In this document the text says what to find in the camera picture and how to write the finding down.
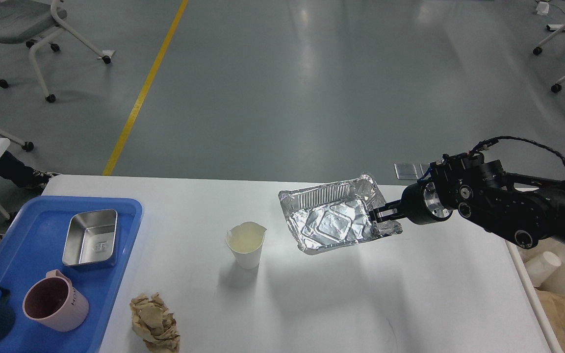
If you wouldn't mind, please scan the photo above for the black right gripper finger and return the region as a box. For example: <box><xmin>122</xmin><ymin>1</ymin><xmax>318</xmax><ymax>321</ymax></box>
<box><xmin>368</xmin><ymin>203</ymin><xmax>403</xmax><ymax>217</ymax></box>
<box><xmin>372</xmin><ymin>211</ymin><xmax>405</xmax><ymax>223</ymax></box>

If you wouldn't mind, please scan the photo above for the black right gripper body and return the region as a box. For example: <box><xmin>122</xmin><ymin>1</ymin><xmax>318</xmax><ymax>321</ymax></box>
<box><xmin>400</xmin><ymin>181</ymin><xmax>453</xmax><ymax>225</ymax></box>

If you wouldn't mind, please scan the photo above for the aluminium foil tray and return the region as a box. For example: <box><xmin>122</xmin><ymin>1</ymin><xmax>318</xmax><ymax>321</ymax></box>
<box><xmin>278</xmin><ymin>174</ymin><xmax>402</xmax><ymax>255</ymax></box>

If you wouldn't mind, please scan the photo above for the stainless steel rectangular container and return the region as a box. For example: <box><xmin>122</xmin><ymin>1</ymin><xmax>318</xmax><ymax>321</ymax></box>
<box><xmin>61</xmin><ymin>209</ymin><xmax>119</xmax><ymax>271</ymax></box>

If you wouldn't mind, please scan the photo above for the pink ribbed mug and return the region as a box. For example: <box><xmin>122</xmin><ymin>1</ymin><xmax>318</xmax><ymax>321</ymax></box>
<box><xmin>22</xmin><ymin>270</ymin><xmax>89</xmax><ymax>331</ymax></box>

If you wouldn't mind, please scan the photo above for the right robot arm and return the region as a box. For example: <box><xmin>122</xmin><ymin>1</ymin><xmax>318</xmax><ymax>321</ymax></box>
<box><xmin>368</xmin><ymin>136</ymin><xmax>565</xmax><ymax>250</ymax></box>

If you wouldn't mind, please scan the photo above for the left floor outlet cover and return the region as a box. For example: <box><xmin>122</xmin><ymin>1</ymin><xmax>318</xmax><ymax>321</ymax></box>
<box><xmin>394</xmin><ymin>163</ymin><xmax>421</xmax><ymax>180</ymax></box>

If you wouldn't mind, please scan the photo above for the floor outlet cover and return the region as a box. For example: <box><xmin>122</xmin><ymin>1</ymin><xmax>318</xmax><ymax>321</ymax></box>
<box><xmin>394</xmin><ymin>163</ymin><xmax>421</xmax><ymax>180</ymax></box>
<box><xmin>419</xmin><ymin>164</ymin><xmax>432</xmax><ymax>179</ymax></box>

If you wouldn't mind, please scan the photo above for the right floor outlet cover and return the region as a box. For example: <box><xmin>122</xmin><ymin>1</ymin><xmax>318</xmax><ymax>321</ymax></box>
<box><xmin>419</xmin><ymin>164</ymin><xmax>432</xmax><ymax>179</ymax></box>

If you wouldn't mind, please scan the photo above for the paper cup in bin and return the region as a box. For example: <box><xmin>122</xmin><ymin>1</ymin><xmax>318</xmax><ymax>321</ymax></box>
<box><xmin>525</xmin><ymin>251</ymin><xmax>562</xmax><ymax>288</ymax></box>

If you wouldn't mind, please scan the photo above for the white paper cup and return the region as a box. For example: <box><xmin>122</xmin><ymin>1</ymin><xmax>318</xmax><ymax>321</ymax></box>
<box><xmin>226</xmin><ymin>221</ymin><xmax>267</xmax><ymax>270</ymax></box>

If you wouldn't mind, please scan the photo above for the beige plastic bin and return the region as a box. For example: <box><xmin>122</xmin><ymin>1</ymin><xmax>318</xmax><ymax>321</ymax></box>
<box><xmin>507</xmin><ymin>238</ymin><xmax>565</xmax><ymax>353</ymax></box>

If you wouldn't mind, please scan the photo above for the crumpled brown paper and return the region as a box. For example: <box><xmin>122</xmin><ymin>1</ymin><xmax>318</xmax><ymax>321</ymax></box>
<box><xmin>129</xmin><ymin>293</ymin><xmax>181</xmax><ymax>353</ymax></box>

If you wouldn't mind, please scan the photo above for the blue plastic tray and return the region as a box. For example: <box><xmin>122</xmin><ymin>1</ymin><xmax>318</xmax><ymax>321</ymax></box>
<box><xmin>0</xmin><ymin>196</ymin><xmax>143</xmax><ymax>353</ymax></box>

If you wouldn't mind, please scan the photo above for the person in beige sweater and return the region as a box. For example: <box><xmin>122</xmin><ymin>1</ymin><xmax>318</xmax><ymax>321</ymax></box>
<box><xmin>0</xmin><ymin>151</ymin><xmax>59</xmax><ymax>191</ymax></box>

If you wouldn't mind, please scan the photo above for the grey office chair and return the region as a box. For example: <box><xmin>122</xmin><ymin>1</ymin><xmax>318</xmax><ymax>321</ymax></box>
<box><xmin>0</xmin><ymin>0</ymin><xmax>112</xmax><ymax>103</ymax></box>

